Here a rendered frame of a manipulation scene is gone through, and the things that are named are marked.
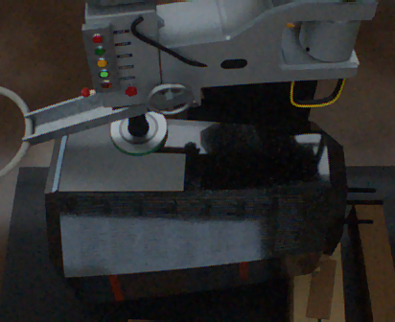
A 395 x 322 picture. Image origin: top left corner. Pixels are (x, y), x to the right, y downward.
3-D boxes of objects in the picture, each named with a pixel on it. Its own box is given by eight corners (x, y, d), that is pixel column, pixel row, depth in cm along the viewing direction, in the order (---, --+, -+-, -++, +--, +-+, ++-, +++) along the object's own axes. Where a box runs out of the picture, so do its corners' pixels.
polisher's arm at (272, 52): (336, 57, 200) (360, -42, 158) (352, 104, 188) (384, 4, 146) (139, 71, 195) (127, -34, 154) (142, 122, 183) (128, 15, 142)
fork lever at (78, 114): (199, 64, 196) (196, 56, 191) (205, 106, 186) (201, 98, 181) (31, 113, 207) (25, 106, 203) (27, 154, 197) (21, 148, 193)
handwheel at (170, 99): (191, 91, 182) (191, 60, 169) (195, 115, 177) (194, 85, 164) (146, 95, 181) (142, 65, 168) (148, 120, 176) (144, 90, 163)
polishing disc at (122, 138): (131, 163, 201) (130, 161, 200) (101, 126, 210) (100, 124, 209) (177, 132, 208) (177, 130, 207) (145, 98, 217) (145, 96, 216)
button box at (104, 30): (120, 84, 170) (109, 20, 146) (120, 91, 169) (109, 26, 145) (95, 87, 170) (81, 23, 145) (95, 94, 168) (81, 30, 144)
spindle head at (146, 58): (204, 56, 194) (205, -40, 156) (212, 103, 183) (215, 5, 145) (104, 65, 192) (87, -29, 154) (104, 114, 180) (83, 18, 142)
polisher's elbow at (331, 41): (290, 29, 181) (295, -13, 165) (337, 21, 184) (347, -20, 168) (312, 68, 172) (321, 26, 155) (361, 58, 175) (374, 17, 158)
